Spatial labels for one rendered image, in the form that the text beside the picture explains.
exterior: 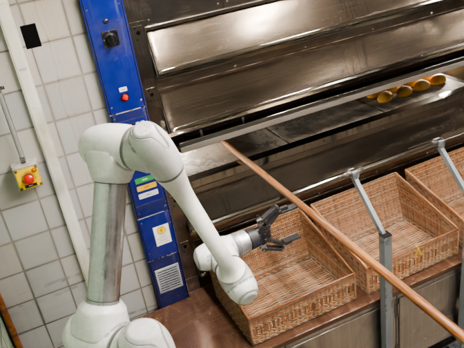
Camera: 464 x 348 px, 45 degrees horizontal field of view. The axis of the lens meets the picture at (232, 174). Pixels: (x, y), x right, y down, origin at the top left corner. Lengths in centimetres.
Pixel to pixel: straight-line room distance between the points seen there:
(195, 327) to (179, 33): 132
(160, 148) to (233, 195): 116
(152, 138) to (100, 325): 59
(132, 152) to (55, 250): 104
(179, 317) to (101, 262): 107
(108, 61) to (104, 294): 95
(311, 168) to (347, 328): 80
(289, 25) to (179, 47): 52
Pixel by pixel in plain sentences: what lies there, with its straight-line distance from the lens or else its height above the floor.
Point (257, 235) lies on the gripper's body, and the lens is 205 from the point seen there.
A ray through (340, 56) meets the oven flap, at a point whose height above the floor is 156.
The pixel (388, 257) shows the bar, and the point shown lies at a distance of 253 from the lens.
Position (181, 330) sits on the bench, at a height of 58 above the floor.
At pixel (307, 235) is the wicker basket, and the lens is 290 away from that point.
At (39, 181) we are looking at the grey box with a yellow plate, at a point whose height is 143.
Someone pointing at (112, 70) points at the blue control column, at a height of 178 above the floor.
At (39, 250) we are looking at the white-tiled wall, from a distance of 255.
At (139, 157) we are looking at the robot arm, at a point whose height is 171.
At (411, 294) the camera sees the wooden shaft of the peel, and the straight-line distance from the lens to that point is 180.
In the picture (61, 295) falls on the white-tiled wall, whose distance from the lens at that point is 269.
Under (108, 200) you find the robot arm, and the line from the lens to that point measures 170.
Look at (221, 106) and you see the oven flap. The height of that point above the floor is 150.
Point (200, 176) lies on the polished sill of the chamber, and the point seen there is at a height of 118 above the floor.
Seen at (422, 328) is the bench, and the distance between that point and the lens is 306.
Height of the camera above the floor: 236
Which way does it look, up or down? 27 degrees down
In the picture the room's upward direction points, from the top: 9 degrees counter-clockwise
